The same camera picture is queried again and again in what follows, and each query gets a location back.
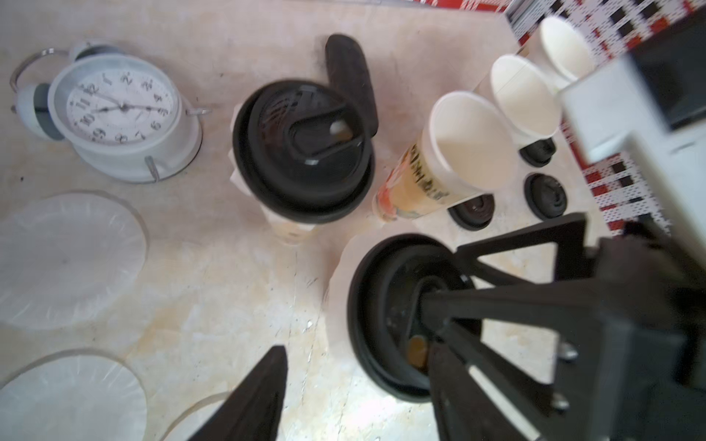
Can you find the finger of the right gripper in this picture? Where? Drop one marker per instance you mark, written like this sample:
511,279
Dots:
569,308
567,232

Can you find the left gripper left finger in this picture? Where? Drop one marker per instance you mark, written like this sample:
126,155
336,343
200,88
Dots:
253,410

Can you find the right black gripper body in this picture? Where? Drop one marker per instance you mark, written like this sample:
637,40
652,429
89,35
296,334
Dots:
648,378

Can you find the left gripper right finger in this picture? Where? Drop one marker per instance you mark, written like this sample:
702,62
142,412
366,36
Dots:
462,409

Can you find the black cup lid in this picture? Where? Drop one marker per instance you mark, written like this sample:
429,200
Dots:
382,309
304,151
538,154
474,214
545,196

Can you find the translucent paper disc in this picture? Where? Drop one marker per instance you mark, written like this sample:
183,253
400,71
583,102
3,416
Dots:
74,396
66,258
190,422

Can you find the black cup lid front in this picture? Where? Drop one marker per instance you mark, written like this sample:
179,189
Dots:
545,196

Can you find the translucent paper disc front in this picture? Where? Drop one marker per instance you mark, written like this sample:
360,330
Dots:
190,422

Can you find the paper cup red flowers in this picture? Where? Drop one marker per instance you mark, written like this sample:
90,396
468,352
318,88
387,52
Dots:
524,97

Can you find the black glasses case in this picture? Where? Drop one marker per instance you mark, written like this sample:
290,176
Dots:
349,74

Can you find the white twin-bell alarm clock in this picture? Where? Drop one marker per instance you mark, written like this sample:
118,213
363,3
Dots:
123,116

